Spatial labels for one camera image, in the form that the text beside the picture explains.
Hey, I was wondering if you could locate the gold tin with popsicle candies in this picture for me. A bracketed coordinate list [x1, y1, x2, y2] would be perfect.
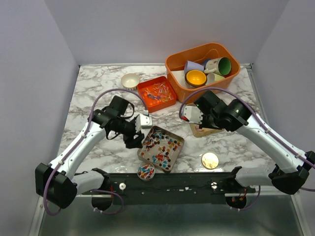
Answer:
[189, 123, 223, 138]

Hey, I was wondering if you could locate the brown tray with lollipops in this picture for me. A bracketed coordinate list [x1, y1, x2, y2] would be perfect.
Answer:
[137, 126, 185, 173]

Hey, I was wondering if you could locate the clear glass jar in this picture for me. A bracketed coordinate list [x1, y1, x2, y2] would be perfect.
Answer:
[137, 163, 156, 181]

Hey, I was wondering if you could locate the gold round jar lid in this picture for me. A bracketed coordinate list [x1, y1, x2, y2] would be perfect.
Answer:
[201, 152, 219, 170]

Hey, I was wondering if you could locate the orange square candy tray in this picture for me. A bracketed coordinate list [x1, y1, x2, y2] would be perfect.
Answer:
[137, 76, 177, 113]

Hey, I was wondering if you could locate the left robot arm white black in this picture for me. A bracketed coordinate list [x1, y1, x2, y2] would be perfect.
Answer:
[35, 96, 152, 209]

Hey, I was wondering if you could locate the cream cup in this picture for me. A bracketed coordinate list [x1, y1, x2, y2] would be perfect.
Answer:
[206, 73, 225, 85]

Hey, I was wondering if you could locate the yellow inside bowl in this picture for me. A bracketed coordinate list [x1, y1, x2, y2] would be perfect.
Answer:
[185, 70, 207, 88]

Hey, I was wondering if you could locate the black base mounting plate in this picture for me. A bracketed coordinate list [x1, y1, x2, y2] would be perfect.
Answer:
[81, 171, 256, 206]

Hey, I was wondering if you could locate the large orange plastic bin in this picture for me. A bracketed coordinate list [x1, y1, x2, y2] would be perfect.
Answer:
[165, 42, 240, 102]

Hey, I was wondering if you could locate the floral mug green inside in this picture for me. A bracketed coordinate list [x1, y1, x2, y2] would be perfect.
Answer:
[204, 57, 232, 76]

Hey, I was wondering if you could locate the blue cup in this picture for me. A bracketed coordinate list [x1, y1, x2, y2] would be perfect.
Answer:
[202, 59, 211, 67]

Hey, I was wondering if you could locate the white ceramic bowl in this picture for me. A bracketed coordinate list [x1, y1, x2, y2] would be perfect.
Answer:
[121, 73, 140, 90]

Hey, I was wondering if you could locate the lavender cup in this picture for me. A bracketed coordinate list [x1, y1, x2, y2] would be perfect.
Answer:
[184, 60, 204, 74]

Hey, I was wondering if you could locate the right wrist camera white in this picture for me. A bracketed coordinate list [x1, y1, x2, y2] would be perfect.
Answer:
[181, 106, 203, 124]

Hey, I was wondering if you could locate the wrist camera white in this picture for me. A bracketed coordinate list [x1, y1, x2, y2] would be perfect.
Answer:
[181, 106, 203, 124]
[135, 114, 153, 132]

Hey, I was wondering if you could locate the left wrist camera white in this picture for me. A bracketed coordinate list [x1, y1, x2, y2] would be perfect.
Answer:
[135, 114, 153, 132]

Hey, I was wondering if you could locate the aluminium rail frame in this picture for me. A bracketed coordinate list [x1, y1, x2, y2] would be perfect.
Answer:
[31, 64, 310, 236]

